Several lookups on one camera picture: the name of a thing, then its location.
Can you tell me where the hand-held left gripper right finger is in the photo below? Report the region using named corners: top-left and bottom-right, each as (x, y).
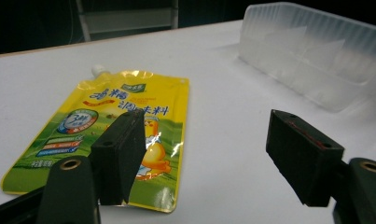
top-left (265, 108), bottom-right (376, 224)

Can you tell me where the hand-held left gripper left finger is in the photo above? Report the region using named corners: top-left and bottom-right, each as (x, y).
top-left (35, 108), bottom-right (147, 224)

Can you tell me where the yellow spouted seasoning pouch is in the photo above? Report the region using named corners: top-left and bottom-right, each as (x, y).
top-left (0, 63), bottom-right (190, 214)

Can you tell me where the clear plastic storage bin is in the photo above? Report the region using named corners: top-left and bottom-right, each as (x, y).
top-left (238, 1), bottom-right (376, 113)

